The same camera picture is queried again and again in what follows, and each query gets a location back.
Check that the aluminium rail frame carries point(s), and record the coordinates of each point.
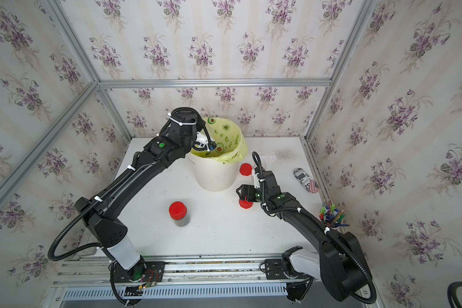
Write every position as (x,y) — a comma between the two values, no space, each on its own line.
(179,270)

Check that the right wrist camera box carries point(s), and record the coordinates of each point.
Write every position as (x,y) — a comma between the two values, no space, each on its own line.
(258,178)

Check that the red-lid tea jar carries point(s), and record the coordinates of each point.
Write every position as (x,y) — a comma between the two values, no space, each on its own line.
(179,214)

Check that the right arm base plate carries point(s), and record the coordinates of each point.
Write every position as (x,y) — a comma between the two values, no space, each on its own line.
(277,269)

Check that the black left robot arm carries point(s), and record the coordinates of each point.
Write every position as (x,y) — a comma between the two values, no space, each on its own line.
(183,131)

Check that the coloured markers bundle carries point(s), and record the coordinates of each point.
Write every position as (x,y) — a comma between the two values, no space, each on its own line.
(333,217)

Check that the flag patterned can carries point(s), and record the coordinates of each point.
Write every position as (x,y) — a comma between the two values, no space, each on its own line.
(306,180)

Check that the red jar lid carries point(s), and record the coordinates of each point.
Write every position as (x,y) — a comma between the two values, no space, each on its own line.
(246,169)
(245,203)

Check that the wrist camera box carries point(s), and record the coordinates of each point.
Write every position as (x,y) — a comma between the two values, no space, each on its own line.
(258,178)
(203,143)

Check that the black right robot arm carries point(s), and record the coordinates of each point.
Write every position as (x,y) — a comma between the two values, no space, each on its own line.
(338,261)

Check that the white trash bin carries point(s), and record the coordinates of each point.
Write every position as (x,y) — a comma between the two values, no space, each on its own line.
(212,175)

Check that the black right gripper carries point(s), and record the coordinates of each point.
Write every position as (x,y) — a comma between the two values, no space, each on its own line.
(250,194)

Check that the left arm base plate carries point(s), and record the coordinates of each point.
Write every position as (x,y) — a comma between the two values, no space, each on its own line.
(149,274)

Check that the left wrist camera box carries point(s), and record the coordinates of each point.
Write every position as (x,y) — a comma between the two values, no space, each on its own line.
(203,143)

